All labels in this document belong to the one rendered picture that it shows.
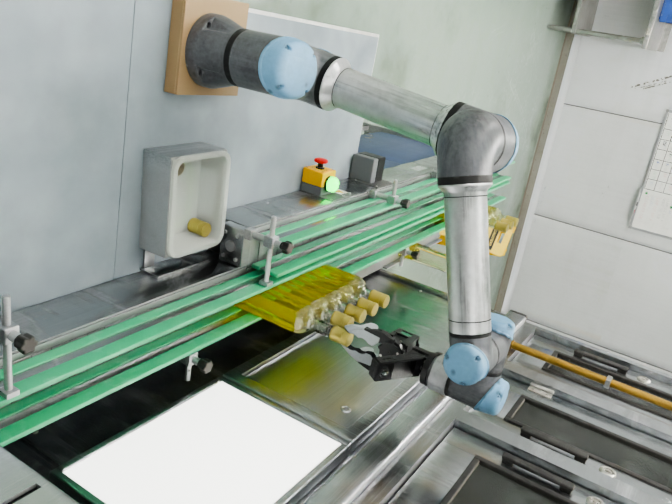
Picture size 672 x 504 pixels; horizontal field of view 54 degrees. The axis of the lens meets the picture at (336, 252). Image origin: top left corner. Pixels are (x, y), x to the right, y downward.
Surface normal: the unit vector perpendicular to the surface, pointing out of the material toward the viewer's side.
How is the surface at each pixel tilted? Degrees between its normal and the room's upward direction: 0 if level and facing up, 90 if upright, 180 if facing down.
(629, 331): 90
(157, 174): 90
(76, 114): 0
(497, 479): 90
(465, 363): 88
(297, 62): 6
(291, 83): 6
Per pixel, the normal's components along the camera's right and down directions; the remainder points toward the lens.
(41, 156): 0.83, 0.31
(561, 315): -0.53, 0.22
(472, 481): 0.15, -0.92
